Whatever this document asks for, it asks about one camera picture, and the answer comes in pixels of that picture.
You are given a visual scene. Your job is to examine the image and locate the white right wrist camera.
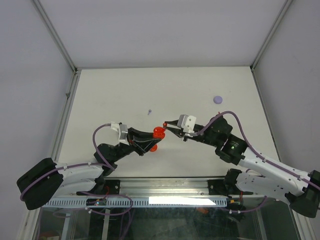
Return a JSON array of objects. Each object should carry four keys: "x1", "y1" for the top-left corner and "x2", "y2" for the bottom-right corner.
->
[{"x1": 177, "y1": 114, "x2": 197, "y2": 134}]

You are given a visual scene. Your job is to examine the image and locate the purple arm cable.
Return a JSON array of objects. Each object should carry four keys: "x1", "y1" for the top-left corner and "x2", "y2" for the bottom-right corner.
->
[
  {"x1": 19, "y1": 122, "x2": 116, "y2": 202},
  {"x1": 189, "y1": 111, "x2": 320, "y2": 215}
]

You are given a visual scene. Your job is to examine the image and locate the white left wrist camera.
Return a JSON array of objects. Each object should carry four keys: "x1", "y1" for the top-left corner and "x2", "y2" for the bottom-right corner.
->
[{"x1": 110, "y1": 122, "x2": 130, "y2": 146}]

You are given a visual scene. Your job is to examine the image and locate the grey slotted cable tray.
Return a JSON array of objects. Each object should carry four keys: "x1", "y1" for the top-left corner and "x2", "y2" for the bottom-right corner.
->
[{"x1": 44, "y1": 196, "x2": 227, "y2": 209}]

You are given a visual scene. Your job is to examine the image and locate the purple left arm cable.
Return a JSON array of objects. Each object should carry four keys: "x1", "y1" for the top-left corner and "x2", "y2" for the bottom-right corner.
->
[{"x1": 19, "y1": 122, "x2": 116, "y2": 202}]

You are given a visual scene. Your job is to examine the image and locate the aluminium frame post right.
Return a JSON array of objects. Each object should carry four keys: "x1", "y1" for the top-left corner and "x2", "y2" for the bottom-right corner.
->
[{"x1": 250, "y1": 0, "x2": 294, "y2": 72}]

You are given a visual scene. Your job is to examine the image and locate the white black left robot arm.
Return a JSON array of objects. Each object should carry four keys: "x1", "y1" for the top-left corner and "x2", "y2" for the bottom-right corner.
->
[{"x1": 16, "y1": 122, "x2": 165, "y2": 210}]

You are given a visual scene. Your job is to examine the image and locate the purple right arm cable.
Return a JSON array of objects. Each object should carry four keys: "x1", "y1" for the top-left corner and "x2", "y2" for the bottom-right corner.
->
[{"x1": 189, "y1": 111, "x2": 320, "y2": 215}]

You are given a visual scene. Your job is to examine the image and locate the aluminium frame post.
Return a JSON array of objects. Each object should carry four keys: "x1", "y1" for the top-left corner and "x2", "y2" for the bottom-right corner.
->
[
  {"x1": 31, "y1": 0, "x2": 78, "y2": 73},
  {"x1": 250, "y1": 0, "x2": 294, "y2": 72}
]

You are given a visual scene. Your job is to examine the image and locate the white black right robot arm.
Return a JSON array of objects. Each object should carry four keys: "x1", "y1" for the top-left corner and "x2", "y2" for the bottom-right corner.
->
[{"x1": 163, "y1": 113, "x2": 320, "y2": 218}]

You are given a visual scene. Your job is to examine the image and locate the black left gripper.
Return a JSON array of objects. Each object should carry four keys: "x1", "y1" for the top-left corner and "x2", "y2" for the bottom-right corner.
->
[{"x1": 111, "y1": 127, "x2": 161, "y2": 163}]

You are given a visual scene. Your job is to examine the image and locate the aluminium frame post left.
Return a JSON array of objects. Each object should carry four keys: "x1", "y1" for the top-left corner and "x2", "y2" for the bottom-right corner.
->
[{"x1": 31, "y1": 0, "x2": 78, "y2": 73}]

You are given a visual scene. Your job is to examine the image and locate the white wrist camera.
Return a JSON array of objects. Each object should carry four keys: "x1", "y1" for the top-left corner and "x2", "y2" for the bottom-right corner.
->
[
  {"x1": 177, "y1": 114, "x2": 197, "y2": 134},
  {"x1": 110, "y1": 122, "x2": 130, "y2": 146}
]

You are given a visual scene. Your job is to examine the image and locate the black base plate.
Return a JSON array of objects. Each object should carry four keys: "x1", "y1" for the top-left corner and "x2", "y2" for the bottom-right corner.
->
[
  {"x1": 207, "y1": 178, "x2": 254, "y2": 196},
  {"x1": 76, "y1": 177, "x2": 121, "y2": 196}
]

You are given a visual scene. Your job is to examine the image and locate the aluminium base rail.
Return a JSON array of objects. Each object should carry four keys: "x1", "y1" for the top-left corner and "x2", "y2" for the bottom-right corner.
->
[{"x1": 49, "y1": 176, "x2": 300, "y2": 200}]

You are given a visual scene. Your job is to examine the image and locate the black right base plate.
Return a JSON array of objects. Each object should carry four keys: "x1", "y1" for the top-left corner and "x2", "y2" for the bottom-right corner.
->
[{"x1": 207, "y1": 178, "x2": 254, "y2": 196}]

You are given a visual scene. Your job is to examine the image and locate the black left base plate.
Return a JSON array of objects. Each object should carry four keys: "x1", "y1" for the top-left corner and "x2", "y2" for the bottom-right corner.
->
[{"x1": 76, "y1": 177, "x2": 121, "y2": 196}]

